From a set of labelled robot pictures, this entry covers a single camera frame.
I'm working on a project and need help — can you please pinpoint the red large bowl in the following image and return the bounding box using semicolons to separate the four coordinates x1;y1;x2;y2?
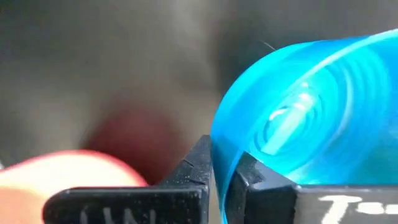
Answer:
0;149;149;224

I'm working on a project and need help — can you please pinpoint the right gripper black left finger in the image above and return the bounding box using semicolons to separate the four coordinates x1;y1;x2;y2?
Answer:
42;134;214;224

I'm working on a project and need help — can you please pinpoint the blue translucent small bowl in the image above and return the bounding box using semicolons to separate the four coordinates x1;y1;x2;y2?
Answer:
210;28;398;224

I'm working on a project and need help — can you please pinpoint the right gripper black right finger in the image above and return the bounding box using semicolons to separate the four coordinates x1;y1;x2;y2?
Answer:
225;151;398;224

